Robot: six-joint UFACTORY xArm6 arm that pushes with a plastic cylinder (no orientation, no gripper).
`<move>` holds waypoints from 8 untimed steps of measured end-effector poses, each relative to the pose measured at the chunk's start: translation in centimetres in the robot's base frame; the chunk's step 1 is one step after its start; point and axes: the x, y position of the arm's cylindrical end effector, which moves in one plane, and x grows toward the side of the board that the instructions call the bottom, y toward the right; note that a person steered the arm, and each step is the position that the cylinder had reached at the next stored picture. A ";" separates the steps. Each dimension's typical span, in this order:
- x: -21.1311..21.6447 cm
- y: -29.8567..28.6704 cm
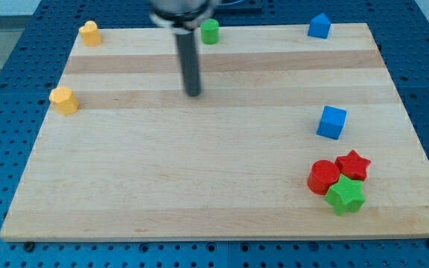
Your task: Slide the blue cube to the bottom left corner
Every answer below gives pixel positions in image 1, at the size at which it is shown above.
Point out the red star block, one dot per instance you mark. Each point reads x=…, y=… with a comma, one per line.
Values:
x=353, y=165

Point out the yellow heart block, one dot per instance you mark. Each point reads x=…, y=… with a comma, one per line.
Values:
x=90, y=34

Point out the blue pentagon block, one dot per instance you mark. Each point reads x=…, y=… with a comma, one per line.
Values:
x=319, y=26

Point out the blue perforated metal table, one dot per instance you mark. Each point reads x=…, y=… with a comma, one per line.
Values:
x=36, y=64

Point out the red cylinder block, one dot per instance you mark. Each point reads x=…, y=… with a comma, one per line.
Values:
x=324, y=173

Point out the light wooden board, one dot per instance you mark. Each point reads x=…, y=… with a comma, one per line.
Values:
x=142, y=161

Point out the green star block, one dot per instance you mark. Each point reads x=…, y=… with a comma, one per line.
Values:
x=345, y=195

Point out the blue cube block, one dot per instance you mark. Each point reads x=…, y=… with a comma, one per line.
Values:
x=332, y=122

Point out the green cylinder block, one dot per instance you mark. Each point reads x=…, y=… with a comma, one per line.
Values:
x=210, y=32

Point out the yellow hexagon block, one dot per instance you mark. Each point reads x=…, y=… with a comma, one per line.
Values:
x=64, y=100

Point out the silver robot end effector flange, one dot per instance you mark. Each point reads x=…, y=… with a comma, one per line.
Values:
x=186, y=14

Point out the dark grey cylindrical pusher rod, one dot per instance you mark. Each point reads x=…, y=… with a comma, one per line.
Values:
x=189, y=64

